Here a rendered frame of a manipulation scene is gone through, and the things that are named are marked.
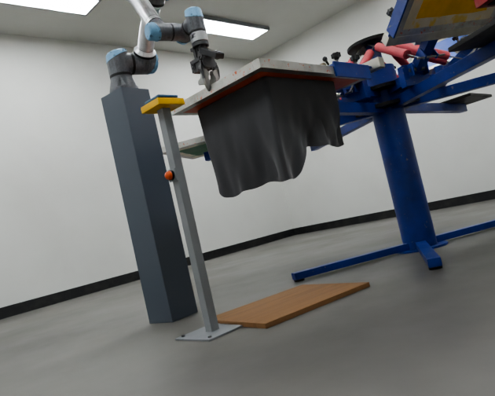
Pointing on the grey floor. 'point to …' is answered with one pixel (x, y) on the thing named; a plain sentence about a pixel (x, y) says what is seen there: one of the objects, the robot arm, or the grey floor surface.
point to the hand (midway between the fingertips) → (213, 87)
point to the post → (163, 108)
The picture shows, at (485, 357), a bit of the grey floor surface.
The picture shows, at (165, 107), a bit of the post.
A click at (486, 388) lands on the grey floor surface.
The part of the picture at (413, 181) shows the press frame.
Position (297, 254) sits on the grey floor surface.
